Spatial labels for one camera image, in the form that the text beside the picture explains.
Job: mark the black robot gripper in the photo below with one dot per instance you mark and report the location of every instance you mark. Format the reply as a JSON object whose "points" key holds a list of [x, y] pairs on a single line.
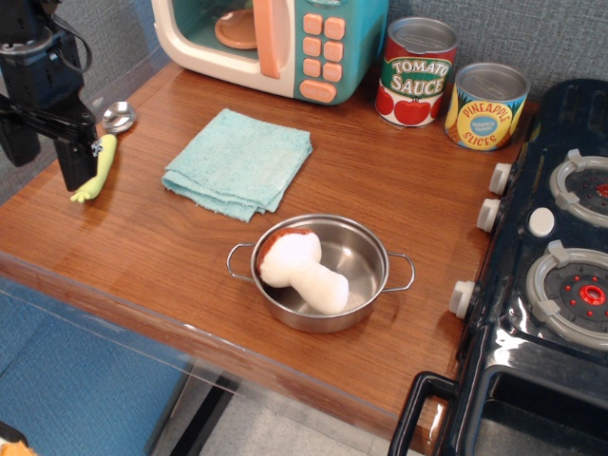
{"points": [[44, 77]]}

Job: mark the orange microwave plate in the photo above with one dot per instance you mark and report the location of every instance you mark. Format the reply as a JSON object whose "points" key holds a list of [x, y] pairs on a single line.
{"points": [[236, 29]]}

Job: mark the toy microwave oven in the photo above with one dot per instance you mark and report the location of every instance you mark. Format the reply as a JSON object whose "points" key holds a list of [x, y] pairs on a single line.
{"points": [[314, 51]]}

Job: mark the white brown plush mushroom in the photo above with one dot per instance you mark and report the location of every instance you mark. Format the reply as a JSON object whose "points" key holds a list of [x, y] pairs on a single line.
{"points": [[291, 257]]}

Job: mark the yellow handled metal spoon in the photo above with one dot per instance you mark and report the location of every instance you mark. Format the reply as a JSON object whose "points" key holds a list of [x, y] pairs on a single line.
{"points": [[117, 118]]}

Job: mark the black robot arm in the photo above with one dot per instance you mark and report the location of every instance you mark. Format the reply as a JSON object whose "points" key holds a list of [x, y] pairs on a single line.
{"points": [[22, 20]]}

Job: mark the tomato sauce can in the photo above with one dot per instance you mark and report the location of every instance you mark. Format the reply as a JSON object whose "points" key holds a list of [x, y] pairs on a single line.
{"points": [[418, 59]]}

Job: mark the small steel pot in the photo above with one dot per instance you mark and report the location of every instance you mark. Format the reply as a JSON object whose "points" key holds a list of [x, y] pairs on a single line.
{"points": [[348, 248]]}

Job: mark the black toy stove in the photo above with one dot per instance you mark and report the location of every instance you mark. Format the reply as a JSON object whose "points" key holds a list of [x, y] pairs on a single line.
{"points": [[532, 377]]}

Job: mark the light blue folded towel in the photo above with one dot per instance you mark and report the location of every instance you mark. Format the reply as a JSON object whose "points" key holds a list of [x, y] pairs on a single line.
{"points": [[238, 166]]}

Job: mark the pineapple slices can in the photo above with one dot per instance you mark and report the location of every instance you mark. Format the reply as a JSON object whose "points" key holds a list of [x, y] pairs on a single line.
{"points": [[486, 104]]}

